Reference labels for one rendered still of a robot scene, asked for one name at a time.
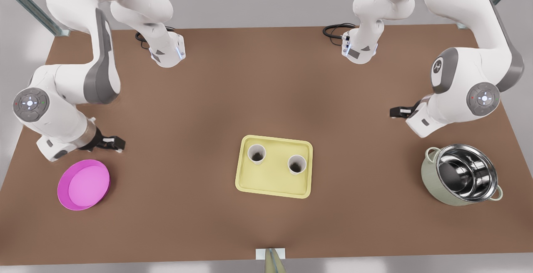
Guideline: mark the pink round plate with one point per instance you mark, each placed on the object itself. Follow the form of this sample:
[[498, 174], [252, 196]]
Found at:
[[84, 184]]

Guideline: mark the white IKEA cup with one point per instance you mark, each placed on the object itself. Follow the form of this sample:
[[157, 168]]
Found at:
[[297, 164], [257, 154]]

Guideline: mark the sage green steel-lined pot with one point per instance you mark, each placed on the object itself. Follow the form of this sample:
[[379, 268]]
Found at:
[[463, 175]]

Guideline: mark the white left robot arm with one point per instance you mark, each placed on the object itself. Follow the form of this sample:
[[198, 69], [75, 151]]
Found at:
[[462, 77]]

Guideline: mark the pale yellow rectangular tray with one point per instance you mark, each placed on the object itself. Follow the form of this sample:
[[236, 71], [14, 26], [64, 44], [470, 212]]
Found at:
[[274, 167]]

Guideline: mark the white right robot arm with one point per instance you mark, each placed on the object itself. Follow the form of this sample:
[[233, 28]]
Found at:
[[66, 81]]

